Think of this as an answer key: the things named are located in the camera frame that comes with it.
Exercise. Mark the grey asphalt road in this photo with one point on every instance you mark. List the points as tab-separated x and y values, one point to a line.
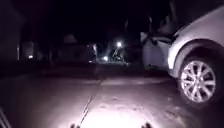
120	103

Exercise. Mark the building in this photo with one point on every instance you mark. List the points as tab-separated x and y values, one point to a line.
10	36
71	50

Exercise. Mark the robot's own part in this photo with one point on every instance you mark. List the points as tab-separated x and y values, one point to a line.
146	125
74	126

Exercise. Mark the white car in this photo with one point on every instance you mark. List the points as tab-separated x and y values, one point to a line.
196	50

